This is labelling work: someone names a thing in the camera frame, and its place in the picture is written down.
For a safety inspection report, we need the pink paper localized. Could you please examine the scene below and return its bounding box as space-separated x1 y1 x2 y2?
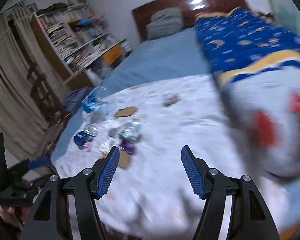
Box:
82 141 91 152

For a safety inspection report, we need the purple wrapper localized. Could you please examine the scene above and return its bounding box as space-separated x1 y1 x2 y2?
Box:
120 139 136 155

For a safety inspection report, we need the crushed blue can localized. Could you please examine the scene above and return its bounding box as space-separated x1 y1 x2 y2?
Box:
74 124 97 147

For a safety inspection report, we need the green white wrapper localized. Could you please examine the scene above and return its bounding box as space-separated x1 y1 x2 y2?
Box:
119 120 142 142

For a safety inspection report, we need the round cardboard piece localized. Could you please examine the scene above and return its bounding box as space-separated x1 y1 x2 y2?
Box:
114 106 139 118

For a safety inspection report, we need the brown cardboard piece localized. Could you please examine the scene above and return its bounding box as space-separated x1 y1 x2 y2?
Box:
100 147 132 170

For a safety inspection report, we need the large white tissue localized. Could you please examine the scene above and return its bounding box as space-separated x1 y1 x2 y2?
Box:
98 137 120 155

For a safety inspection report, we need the person left hand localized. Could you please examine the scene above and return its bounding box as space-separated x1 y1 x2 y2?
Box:
0 205 31 227

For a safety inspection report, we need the dark wooden chair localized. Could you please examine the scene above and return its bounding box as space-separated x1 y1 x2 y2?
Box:
27 61 71 126

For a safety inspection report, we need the white patterned cloth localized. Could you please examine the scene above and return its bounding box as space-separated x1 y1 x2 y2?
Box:
52 75 289 239

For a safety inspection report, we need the crushed clear plastic bottle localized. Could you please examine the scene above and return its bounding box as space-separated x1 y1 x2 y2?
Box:
81 86 109 124

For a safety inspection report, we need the dark blue cloth heap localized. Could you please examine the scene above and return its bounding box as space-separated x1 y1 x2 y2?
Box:
62 87 93 116

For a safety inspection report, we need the blue star moon quilt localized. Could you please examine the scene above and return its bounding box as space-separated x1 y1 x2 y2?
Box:
195 7 300 177

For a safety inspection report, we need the blue bed sheet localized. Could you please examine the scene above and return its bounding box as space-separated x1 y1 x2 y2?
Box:
50 26 213 165

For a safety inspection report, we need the beige curtain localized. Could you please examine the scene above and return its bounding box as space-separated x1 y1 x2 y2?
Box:
0 2 67 159

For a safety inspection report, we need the wooden bookshelf with books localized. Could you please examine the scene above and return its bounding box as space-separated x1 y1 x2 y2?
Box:
30 0 133 90

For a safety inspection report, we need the grey plaid pillow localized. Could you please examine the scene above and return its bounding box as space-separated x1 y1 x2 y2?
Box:
146 7 183 40

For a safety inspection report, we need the dark wooden headboard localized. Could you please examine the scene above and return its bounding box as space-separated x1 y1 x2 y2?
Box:
132 0 250 42

